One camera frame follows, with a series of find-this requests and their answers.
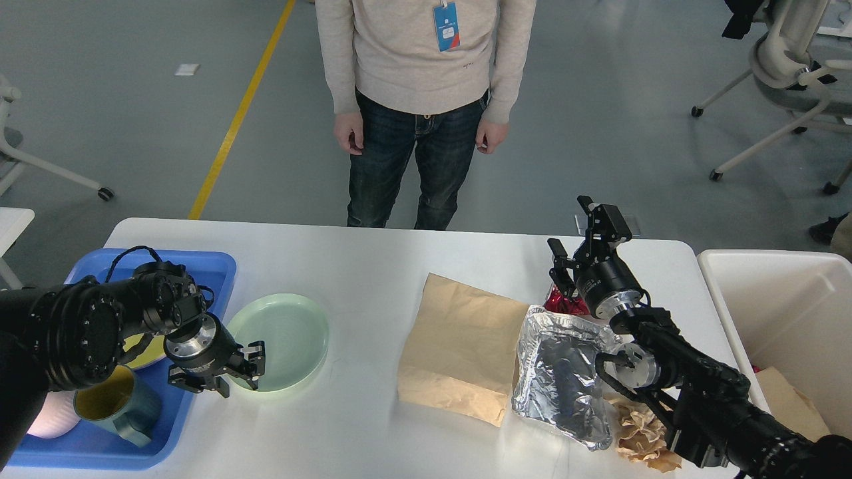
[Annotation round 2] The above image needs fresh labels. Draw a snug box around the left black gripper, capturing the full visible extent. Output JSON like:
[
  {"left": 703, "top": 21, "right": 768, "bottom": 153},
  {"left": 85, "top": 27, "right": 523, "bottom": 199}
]
[{"left": 164, "top": 313, "right": 267, "bottom": 399}]

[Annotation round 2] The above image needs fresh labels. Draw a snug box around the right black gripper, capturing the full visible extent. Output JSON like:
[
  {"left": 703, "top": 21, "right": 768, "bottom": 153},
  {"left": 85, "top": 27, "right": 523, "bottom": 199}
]
[{"left": 548, "top": 195, "right": 645, "bottom": 319}]

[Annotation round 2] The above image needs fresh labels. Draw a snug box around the light green plate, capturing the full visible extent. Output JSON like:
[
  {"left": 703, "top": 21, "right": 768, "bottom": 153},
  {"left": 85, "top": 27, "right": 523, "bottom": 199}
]
[{"left": 226, "top": 293, "right": 329, "bottom": 393}]

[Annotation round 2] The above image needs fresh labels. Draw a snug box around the dark teal mug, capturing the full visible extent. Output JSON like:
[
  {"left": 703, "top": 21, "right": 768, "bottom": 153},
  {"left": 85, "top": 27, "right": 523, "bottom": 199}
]
[{"left": 73, "top": 365, "right": 162, "bottom": 448}]

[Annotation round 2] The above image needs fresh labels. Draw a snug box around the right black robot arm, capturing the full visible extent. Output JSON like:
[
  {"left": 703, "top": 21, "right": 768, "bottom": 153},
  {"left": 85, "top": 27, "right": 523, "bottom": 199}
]
[{"left": 548, "top": 195, "right": 851, "bottom": 478}]

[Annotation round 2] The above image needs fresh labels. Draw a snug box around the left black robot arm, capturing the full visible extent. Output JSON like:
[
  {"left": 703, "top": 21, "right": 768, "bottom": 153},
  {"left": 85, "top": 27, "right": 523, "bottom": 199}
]
[{"left": 2, "top": 247, "right": 267, "bottom": 470}]

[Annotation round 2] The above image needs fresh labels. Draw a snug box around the yellow plate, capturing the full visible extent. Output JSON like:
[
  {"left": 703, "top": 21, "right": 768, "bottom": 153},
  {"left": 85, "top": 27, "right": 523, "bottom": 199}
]
[{"left": 124, "top": 334, "right": 166, "bottom": 370}]

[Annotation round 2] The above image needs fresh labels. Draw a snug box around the silver foil bag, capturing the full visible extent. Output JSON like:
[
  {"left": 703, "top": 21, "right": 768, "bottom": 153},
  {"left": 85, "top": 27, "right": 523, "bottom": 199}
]
[{"left": 512, "top": 305, "right": 622, "bottom": 451}]

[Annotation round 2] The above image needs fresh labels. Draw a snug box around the brown paper bag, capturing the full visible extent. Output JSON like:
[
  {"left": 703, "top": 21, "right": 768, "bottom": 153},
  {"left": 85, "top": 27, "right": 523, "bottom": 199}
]
[{"left": 397, "top": 273, "right": 529, "bottom": 427}]

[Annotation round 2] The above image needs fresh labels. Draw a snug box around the blue plastic tray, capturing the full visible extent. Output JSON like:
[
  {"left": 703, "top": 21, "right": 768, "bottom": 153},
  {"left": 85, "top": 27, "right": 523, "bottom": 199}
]
[{"left": 8, "top": 249, "right": 236, "bottom": 470}]

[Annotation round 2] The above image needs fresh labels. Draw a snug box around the pink mug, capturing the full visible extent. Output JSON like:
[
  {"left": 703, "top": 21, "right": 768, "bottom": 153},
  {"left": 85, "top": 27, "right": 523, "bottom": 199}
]
[{"left": 27, "top": 391, "right": 81, "bottom": 439}]

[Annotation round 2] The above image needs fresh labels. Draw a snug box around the crumpled brown paper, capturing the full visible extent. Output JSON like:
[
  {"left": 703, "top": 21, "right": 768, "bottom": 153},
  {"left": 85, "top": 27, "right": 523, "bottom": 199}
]
[{"left": 608, "top": 397, "right": 682, "bottom": 473}]

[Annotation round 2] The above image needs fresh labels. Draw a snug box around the white plastic bin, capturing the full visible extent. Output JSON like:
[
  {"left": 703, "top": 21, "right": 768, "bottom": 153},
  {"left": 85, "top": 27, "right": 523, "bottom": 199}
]
[{"left": 698, "top": 249, "right": 851, "bottom": 436}]

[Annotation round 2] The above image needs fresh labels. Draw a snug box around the person in beige sweater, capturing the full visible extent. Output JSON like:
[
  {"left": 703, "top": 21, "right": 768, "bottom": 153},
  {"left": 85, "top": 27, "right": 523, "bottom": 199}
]
[{"left": 316, "top": 1, "right": 536, "bottom": 230}]

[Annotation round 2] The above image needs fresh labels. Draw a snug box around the person in white shorts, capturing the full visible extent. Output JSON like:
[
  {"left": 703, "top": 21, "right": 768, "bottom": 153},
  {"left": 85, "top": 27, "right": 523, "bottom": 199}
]
[{"left": 807, "top": 212, "right": 849, "bottom": 245}]

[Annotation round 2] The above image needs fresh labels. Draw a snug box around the blue id badge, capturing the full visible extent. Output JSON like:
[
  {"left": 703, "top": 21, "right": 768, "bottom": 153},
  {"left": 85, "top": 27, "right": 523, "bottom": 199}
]
[{"left": 433, "top": 1, "right": 461, "bottom": 52}]

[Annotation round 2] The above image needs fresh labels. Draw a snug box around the white office chair right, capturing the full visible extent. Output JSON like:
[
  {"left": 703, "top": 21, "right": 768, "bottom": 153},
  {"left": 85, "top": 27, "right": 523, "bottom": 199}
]
[{"left": 691, "top": 1, "right": 851, "bottom": 182}]

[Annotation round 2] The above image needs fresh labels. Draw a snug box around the black jacket on chair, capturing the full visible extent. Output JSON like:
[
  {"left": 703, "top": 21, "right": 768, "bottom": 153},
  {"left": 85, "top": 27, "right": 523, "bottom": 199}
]
[{"left": 722, "top": 0, "right": 769, "bottom": 40}]

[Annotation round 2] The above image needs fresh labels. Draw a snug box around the white chair base left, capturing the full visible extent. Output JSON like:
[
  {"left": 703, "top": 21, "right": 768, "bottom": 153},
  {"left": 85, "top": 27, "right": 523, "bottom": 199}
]
[{"left": 0, "top": 73, "right": 114, "bottom": 202}]

